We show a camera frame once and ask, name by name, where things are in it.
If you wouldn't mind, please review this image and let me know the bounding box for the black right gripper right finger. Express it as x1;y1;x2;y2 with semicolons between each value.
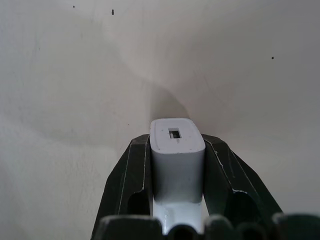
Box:
199;133;285;220

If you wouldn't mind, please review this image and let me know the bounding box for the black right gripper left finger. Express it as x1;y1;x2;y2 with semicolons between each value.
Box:
94;133;154;221

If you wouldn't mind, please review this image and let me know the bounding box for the white USB charger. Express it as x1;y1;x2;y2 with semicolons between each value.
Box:
149;117;207;236

